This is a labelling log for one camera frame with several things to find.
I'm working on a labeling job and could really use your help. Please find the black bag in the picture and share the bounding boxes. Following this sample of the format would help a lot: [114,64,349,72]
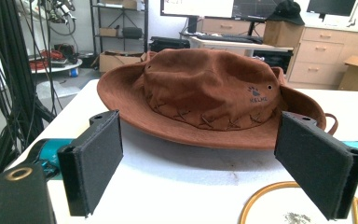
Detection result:
[121,26,144,40]

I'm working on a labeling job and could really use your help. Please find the black cap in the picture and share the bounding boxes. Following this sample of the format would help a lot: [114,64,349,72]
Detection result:
[266,0,306,26]

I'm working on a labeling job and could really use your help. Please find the open cardboard box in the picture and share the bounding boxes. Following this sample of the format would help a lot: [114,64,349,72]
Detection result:
[98,50,148,75]

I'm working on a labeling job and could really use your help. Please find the bundle of black cables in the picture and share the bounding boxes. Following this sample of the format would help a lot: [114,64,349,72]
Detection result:
[0,0,58,185]

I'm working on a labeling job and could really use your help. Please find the tall cardboard box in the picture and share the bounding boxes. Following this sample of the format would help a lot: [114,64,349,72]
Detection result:
[262,20,305,49]

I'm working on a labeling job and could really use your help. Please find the brown brimmed hat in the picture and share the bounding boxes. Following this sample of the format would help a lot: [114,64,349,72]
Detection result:
[96,48,339,151]

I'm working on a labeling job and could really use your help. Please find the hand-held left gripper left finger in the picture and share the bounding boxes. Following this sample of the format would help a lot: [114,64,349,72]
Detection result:
[57,109,124,218]

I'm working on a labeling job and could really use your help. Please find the black case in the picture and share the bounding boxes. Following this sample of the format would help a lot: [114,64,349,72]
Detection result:
[149,35,191,53]

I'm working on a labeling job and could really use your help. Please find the wooden drawer cabinet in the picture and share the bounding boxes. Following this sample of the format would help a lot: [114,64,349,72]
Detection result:
[286,26,358,91]

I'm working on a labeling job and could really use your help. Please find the round white cart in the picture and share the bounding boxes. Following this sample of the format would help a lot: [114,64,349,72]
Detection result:
[28,49,84,78]

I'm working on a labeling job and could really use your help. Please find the dark monitor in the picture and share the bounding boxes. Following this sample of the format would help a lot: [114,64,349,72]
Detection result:
[306,0,358,18]

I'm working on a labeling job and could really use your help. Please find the white desk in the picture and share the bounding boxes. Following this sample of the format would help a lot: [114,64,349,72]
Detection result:
[188,35,295,58]

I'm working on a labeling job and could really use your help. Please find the small cardboard box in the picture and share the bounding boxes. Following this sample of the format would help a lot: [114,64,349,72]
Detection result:
[99,27,119,38]

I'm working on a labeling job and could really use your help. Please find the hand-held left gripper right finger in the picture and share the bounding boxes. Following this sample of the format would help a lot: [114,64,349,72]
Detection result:
[273,110,358,221]

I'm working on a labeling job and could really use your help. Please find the black metal shelf rack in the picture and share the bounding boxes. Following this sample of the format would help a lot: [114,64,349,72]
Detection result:
[89,0,150,56]

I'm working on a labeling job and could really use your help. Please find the black keyboard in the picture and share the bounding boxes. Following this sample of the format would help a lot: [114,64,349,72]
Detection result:
[196,33,264,45]

